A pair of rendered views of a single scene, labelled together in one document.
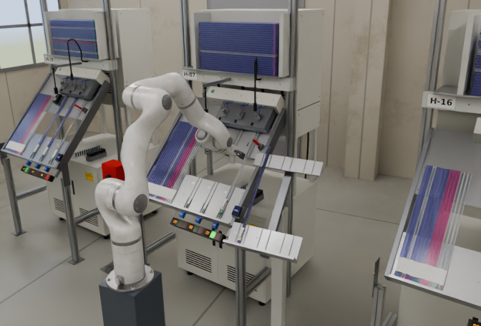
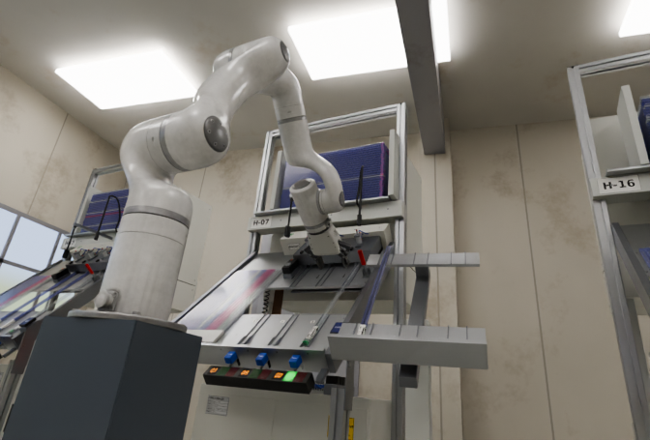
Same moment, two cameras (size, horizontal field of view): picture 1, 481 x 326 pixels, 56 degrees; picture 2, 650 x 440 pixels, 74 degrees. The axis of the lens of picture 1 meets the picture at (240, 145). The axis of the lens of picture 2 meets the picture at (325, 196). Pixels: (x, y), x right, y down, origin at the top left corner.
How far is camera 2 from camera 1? 142 cm
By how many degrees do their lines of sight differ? 43
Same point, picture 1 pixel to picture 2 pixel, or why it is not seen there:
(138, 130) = (236, 66)
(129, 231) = (174, 190)
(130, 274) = (140, 286)
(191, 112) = (298, 132)
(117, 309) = (68, 380)
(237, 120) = not seen: hidden behind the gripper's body
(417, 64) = (493, 337)
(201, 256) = not seen: outside the picture
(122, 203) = (183, 116)
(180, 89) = (293, 84)
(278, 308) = not seen: outside the picture
